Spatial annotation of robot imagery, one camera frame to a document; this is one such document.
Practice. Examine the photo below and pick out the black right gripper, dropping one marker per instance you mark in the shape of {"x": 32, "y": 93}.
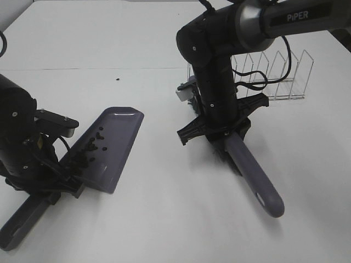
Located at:
{"x": 222, "y": 119}

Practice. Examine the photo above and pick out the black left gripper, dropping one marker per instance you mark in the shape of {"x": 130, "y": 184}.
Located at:
{"x": 38, "y": 174}

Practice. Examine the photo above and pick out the coffee bean pile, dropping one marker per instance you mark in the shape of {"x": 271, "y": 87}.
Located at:
{"x": 77, "y": 156}

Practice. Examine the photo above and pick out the grey plastic dustpan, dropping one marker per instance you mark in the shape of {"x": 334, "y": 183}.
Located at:
{"x": 121, "y": 125}

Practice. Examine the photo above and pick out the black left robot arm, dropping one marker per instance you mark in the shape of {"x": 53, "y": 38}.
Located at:
{"x": 19, "y": 133}

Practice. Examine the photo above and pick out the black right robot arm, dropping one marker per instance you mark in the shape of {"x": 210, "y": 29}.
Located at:
{"x": 209, "y": 41}

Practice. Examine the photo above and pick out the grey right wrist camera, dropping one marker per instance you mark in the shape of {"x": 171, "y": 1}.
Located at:
{"x": 186, "y": 91}

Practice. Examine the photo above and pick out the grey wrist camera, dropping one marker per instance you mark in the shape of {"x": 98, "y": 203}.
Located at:
{"x": 51, "y": 123}
{"x": 186, "y": 91}

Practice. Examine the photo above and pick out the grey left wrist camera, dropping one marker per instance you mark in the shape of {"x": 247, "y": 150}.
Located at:
{"x": 51, "y": 123}

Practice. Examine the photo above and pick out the metal wire rack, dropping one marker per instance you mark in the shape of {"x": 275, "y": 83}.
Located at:
{"x": 274, "y": 64}

